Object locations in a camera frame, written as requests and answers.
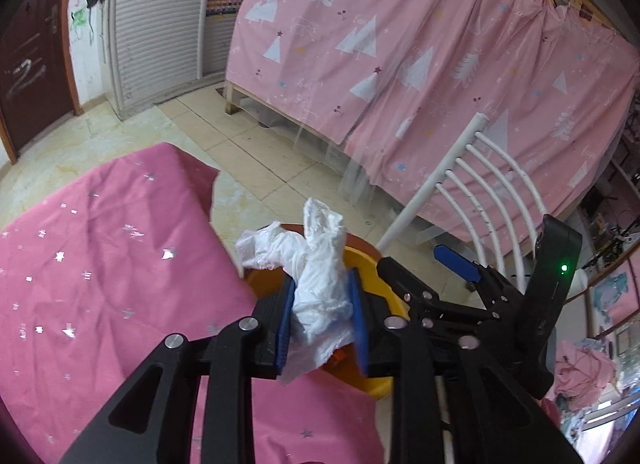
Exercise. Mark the white louvered wardrobe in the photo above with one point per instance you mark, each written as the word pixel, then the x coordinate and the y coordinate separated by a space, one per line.
pixel 157 49

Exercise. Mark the pink star tablecloth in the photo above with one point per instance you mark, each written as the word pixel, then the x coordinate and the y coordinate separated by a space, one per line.
pixel 93 278

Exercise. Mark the white plastic bag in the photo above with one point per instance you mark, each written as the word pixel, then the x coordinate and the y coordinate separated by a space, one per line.
pixel 322 309

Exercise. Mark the yellow plastic trash bin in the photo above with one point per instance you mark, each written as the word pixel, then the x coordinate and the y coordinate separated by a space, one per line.
pixel 373 302

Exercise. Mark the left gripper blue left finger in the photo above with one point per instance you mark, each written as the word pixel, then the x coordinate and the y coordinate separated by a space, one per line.
pixel 255 346

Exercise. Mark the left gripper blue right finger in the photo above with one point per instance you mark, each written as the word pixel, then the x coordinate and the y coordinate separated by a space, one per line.
pixel 388 345

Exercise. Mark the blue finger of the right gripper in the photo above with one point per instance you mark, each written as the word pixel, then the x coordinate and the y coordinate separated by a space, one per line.
pixel 421 301
pixel 494 289

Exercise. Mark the dark brown door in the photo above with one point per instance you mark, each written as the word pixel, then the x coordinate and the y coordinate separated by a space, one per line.
pixel 37 78

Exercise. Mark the pink tree-print bed curtain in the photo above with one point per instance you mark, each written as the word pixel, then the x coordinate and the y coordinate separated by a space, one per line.
pixel 393 83

